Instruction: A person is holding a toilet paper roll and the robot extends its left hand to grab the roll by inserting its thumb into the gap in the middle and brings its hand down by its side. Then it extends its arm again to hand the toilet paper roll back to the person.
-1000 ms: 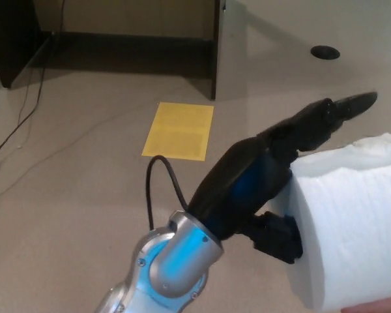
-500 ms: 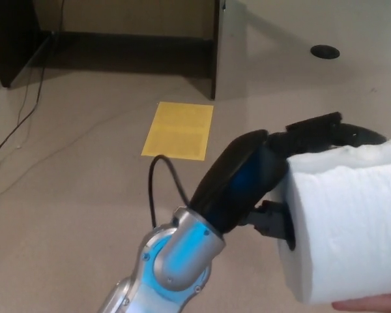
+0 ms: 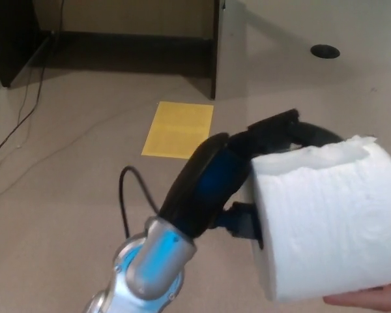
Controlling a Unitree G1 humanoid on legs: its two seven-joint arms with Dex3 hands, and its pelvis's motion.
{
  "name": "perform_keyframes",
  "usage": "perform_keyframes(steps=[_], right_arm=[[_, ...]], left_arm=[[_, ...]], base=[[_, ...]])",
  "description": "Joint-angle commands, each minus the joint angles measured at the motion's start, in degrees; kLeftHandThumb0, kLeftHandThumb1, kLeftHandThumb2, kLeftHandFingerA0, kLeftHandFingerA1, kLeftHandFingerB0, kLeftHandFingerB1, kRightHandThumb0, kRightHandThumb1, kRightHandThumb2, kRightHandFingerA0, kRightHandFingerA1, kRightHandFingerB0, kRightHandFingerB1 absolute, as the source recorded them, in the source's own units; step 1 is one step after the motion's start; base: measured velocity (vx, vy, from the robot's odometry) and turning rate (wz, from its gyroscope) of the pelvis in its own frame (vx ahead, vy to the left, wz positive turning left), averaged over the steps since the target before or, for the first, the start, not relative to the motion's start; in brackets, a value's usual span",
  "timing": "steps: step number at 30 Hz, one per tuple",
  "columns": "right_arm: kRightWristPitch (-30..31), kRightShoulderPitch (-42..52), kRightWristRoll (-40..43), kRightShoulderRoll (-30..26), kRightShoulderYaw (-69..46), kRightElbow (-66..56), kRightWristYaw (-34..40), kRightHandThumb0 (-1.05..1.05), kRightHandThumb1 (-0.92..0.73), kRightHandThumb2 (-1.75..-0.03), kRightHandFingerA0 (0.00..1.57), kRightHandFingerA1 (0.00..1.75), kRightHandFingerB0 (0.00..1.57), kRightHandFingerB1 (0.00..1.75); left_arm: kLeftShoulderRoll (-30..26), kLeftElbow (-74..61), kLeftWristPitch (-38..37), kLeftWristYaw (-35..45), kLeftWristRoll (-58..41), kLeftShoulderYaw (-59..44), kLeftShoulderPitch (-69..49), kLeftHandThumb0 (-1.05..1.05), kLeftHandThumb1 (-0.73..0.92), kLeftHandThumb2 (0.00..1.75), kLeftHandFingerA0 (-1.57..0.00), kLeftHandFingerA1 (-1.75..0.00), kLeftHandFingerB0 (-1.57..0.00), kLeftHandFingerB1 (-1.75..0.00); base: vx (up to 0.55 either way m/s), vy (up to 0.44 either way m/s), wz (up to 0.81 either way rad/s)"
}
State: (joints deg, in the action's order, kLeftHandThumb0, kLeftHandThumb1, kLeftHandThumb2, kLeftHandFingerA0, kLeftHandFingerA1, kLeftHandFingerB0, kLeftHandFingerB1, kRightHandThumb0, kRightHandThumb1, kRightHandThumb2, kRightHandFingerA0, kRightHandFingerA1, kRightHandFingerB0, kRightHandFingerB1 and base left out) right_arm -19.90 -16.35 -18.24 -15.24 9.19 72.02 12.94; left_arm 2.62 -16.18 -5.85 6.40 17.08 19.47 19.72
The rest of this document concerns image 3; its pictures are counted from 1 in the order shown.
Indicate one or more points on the person's bare hand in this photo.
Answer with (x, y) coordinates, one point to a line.
(371, 295)

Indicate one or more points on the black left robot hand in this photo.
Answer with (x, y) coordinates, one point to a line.
(195, 176)

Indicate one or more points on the white toilet paper roll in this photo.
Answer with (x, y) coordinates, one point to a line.
(329, 212)

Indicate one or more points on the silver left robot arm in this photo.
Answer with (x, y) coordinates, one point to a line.
(150, 261)

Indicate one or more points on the yellow paper sheet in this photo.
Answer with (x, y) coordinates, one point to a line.
(176, 130)

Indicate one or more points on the black round floor grommet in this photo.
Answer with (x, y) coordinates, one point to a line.
(324, 51)

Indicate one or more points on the dark wooden desk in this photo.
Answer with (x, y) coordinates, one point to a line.
(6, 45)

